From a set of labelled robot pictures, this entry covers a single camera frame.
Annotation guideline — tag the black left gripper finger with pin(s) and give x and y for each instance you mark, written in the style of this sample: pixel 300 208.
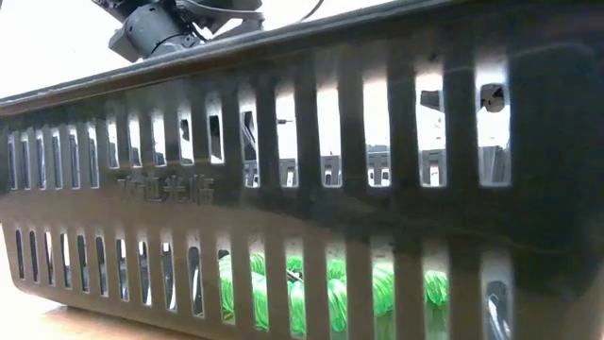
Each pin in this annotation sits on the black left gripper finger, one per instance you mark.
pixel 248 137
pixel 214 137

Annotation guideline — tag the dark slotted plastic basket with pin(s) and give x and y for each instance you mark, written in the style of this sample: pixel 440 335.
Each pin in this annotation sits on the dark slotted plastic basket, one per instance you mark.
pixel 330 208

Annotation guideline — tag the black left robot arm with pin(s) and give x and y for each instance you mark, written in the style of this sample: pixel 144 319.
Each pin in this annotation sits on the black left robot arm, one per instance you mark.
pixel 146 30

